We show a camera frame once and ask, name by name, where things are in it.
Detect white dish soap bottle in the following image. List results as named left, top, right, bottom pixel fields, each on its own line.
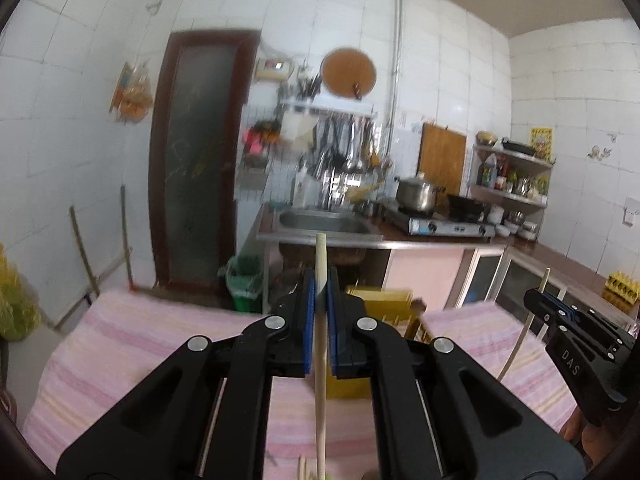
left=292, top=157, right=314, bottom=209

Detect white hanging cloth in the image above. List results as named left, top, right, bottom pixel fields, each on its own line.
left=280, top=110, right=317, bottom=149

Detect pink striped cloth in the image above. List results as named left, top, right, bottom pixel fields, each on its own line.
left=22, top=287, right=582, bottom=480

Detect black pan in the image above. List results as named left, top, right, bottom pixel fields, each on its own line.
left=501, top=138, right=537, bottom=156

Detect corner wall shelf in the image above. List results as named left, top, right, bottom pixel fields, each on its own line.
left=469, top=142, right=557, bottom=209

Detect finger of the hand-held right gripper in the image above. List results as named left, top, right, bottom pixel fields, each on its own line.
left=523, top=287, right=577, bottom=333
left=570, top=305, right=637, bottom=362

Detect yellow wall poster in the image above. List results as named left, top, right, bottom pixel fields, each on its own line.
left=529, top=126, right=553, bottom=162

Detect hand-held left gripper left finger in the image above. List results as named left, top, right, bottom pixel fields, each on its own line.
left=56, top=267, right=317, bottom=480

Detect wooden stick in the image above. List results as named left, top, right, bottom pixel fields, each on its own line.
left=69, top=207, right=102, bottom=299
left=119, top=185, right=135, bottom=289

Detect round wooden cutting board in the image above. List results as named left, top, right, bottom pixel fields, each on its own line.
left=319, top=47, right=377, bottom=100

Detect yellow egg tray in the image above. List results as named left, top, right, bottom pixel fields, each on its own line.
left=602, top=269, right=640, bottom=307

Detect row of condiment bottles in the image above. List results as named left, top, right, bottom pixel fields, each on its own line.
left=497, top=157, right=549, bottom=197

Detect steel cutlery cup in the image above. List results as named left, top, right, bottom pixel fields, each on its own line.
left=295, top=71, right=322, bottom=101

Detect yellow plastic holder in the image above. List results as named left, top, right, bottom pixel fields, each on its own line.
left=327, top=287, right=427, bottom=401

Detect row of hanging kitchen utensils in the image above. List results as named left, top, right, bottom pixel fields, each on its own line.
left=314, top=114, right=394, bottom=172

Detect steel pot with lid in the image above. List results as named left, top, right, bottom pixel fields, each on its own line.
left=393, top=172, right=447, bottom=214

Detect white wall rack shelf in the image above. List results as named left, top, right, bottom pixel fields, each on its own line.
left=280, top=98, right=379, bottom=121

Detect black wok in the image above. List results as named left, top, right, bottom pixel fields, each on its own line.
left=446, top=193, right=489, bottom=222

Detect green trash bin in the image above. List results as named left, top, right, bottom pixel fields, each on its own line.
left=225, top=255, right=264, bottom=314

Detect stack of white bowls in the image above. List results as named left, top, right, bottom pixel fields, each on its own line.
left=487, top=205, right=539, bottom=239

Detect grey wall pipe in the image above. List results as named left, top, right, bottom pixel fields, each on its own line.
left=371, top=0, right=404, bottom=162

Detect cooking oil bottle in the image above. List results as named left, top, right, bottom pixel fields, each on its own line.
left=480, top=153, right=499, bottom=189

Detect orange hanging plastic bag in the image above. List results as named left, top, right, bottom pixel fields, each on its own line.
left=109, top=62, right=154, bottom=122

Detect beige electric wall box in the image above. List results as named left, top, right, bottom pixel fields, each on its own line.
left=253, top=57, right=295, bottom=81

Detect person's right hand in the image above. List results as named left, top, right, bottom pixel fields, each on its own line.
left=560, top=405, right=608, bottom=467

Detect steel gas stove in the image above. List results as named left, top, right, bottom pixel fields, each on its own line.
left=384, top=205, right=497, bottom=238

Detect rectangular wooden cutting board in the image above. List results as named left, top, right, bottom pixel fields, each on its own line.
left=417, top=122, right=468, bottom=197

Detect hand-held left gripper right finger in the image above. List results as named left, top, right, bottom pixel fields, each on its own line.
left=326, top=266, right=587, bottom=480

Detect brown door with frosted glass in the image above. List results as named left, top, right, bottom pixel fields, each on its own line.
left=148, top=30, right=262, bottom=302

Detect yellow green plastic bag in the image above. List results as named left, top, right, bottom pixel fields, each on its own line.
left=0, top=244, right=42, bottom=342

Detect pink hanging items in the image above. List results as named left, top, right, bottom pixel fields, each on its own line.
left=242, top=119, right=281, bottom=162

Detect steel sink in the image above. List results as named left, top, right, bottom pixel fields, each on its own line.
left=256, top=207, right=384, bottom=252

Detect kitchen counter with cabinets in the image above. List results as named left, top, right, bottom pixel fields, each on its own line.
left=256, top=204, right=640, bottom=333

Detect wire grid wall rack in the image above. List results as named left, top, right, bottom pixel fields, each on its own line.
left=239, top=105, right=312, bottom=202

